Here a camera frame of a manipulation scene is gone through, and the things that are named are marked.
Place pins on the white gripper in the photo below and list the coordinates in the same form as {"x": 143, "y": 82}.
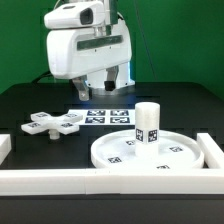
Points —
{"x": 77, "y": 52}

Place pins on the white cross-shaped table base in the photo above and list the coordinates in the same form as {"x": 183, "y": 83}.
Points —
{"x": 42, "y": 121}

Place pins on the white round table top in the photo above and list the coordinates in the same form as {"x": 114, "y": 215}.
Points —
{"x": 121, "y": 149}

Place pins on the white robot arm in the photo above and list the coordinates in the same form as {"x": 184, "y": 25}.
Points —
{"x": 101, "y": 15}

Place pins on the white marker sheet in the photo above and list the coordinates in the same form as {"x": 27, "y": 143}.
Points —
{"x": 106, "y": 116}

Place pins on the white left fence bar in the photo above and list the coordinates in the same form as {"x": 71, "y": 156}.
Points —
{"x": 5, "y": 146}

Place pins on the white fence bar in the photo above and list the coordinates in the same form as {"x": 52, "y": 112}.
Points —
{"x": 105, "y": 181}
{"x": 213, "y": 155}
{"x": 5, "y": 146}

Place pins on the white front fence bar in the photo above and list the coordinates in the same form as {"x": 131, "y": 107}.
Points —
{"x": 105, "y": 181}

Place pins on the white right fence bar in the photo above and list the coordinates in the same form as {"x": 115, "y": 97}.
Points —
{"x": 213, "y": 155}

